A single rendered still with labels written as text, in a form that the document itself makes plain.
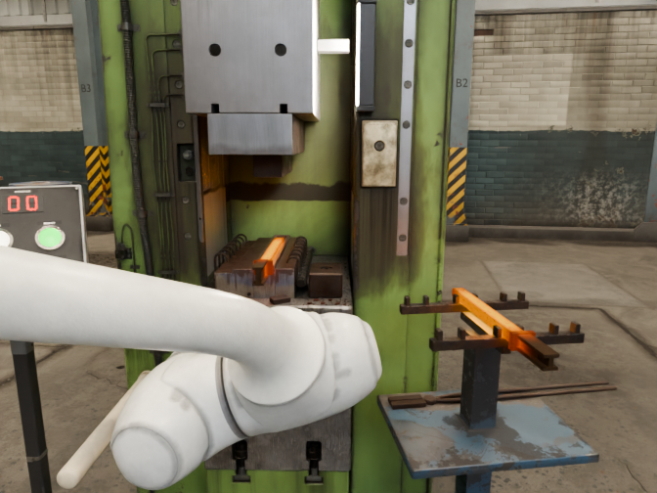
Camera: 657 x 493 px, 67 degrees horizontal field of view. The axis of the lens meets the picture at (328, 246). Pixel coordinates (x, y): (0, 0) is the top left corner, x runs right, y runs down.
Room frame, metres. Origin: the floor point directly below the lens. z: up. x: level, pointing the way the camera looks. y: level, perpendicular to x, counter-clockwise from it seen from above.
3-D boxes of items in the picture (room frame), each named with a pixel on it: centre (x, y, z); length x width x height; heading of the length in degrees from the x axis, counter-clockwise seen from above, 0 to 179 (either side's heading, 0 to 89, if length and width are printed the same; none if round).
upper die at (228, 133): (1.40, 0.18, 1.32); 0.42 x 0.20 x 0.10; 179
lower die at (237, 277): (1.40, 0.18, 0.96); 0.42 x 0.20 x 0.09; 179
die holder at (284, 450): (1.41, 0.13, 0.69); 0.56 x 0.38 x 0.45; 179
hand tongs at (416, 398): (1.14, -0.45, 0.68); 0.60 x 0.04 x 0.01; 99
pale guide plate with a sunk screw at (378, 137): (1.32, -0.13, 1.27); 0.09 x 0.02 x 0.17; 89
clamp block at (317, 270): (1.25, 0.01, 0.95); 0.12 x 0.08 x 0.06; 179
